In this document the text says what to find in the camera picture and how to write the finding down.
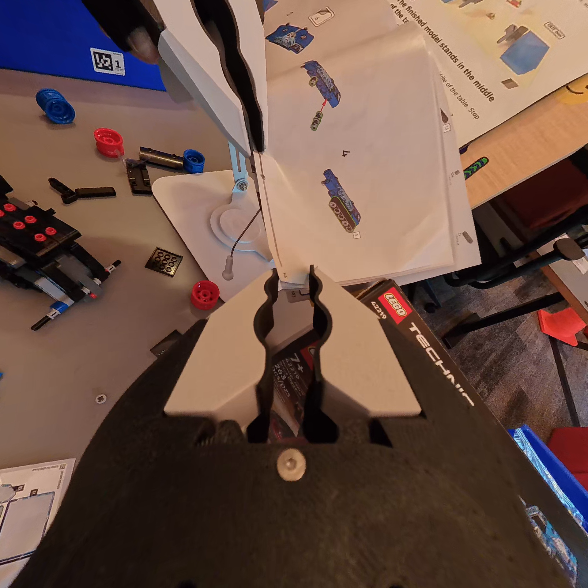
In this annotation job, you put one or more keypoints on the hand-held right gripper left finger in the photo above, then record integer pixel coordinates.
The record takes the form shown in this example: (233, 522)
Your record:
(216, 367)

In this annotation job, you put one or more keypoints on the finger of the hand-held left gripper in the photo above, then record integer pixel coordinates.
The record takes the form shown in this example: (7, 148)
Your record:
(202, 78)
(252, 46)

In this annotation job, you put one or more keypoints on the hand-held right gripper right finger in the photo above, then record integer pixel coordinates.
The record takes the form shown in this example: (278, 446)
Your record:
(367, 367)

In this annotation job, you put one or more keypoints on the instruction booklet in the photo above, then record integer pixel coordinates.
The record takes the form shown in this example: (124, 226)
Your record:
(390, 160)

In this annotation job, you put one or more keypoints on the black block with red pins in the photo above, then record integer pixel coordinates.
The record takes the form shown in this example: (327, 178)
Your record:
(32, 229)

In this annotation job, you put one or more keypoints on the grey desk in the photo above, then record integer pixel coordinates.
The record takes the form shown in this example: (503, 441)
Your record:
(69, 376)

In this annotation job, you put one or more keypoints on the person's left hand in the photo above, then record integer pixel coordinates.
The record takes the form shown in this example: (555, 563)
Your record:
(144, 43)

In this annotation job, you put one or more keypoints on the black smooth square tile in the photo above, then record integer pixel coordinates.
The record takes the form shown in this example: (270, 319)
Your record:
(165, 343)

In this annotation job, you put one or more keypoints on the blue storage bin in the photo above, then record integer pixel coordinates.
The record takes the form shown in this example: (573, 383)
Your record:
(46, 41)
(551, 464)

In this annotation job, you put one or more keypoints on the dark toy set box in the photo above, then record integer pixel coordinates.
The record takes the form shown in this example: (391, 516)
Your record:
(441, 367)

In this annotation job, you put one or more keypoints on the red wheel rim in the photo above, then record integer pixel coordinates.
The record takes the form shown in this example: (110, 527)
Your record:
(109, 142)
(205, 294)

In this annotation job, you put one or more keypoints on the blue wheel rim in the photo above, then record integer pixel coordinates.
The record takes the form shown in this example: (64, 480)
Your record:
(194, 160)
(55, 106)

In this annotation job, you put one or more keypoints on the black beam with holes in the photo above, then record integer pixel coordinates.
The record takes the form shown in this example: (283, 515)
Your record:
(160, 157)

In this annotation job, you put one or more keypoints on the black studded square plate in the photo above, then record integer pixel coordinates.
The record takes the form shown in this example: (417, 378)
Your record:
(163, 262)

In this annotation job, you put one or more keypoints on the white book stand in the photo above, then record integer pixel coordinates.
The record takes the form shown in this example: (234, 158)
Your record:
(193, 202)

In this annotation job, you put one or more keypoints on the short black beam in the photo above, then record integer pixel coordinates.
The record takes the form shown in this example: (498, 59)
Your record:
(95, 192)

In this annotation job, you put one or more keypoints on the orange plastic object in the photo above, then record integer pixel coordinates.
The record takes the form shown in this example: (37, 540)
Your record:
(562, 326)

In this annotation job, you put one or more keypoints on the red cloth bag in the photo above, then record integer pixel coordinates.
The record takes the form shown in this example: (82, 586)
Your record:
(569, 448)

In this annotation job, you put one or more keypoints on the colourful sticker sheet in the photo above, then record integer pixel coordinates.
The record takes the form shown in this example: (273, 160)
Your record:
(32, 505)

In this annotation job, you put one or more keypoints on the large printed instruction sheet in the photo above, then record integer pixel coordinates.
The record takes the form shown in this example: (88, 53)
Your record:
(514, 46)

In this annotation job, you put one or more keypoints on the black frame piece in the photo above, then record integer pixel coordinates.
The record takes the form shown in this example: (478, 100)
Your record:
(139, 177)

